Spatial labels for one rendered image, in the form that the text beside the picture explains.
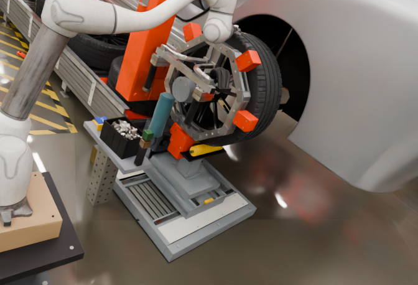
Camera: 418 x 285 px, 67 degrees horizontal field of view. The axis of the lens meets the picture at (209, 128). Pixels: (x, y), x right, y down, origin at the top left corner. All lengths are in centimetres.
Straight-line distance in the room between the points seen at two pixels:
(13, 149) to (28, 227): 30
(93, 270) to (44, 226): 47
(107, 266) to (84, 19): 119
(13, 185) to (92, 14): 64
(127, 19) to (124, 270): 121
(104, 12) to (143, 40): 80
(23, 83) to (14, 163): 30
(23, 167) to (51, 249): 36
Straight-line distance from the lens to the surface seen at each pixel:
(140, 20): 120
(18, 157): 126
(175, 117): 186
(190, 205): 202
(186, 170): 208
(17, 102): 138
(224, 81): 148
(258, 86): 159
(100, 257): 182
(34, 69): 133
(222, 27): 135
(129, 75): 202
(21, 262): 141
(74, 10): 112
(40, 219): 140
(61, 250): 145
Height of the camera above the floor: 145
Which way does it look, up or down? 26 degrees down
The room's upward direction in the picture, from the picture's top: 24 degrees clockwise
